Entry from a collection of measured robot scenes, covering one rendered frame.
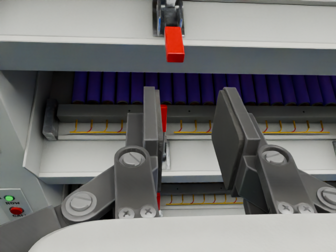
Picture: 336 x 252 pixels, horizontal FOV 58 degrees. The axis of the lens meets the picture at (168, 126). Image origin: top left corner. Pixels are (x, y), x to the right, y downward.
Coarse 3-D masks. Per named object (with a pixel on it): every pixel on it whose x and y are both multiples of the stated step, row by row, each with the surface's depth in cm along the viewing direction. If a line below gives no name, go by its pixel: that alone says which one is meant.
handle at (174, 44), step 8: (168, 0) 24; (168, 8) 25; (168, 16) 24; (176, 16) 24; (168, 24) 23; (176, 24) 23; (168, 32) 22; (176, 32) 22; (168, 40) 21; (176, 40) 21; (168, 48) 21; (176, 48) 21; (168, 56) 20; (176, 56) 20
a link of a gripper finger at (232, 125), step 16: (224, 96) 13; (224, 112) 13; (240, 112) 12; (224, 128) 13; (240, 128) 12; (256, 128) 13; (224, 144) 13; (240, 144) 11; (256, 144) 11; (224, 160) 13; (240, 160) 12; (224, 176) 13; (240, 176) 12; (256, 176) 11; (304, 176) 11; (240, 192) 12; (256, 192) 11; (320, 192) 10; (320, 208) 10
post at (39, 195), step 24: (0, 72) 29; (24, 72) 35; (0, 96) 29; (24, 96) 35; (0, 120) 32; (24, 120) 35; (0, 144) 34; (24, 144) 35; (0, 168) 37; (24, 168) 38; (24, 192) 42; (48, 192) 44; (0, 216) 46
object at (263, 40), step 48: (0, 0) 27; (48, 0) 27; (96, 0) 27; (144, 0) 28; (0, 48) 26; (48, 48) 26; (96, 48) 26; (144, 48) 27; (192, 48) 27; (240, 48) 27; (288, 48) 27
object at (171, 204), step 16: (64, 192) 52; (160, 192) 56; (176, 192) 56; (192, 192) 56; (208, 192) 56; (224, 192) 56; (160, 208) 56; (176, 208) 56; (192, 208) 57; (208, 208) 57; (224, 208) 58; (240, 208) 58
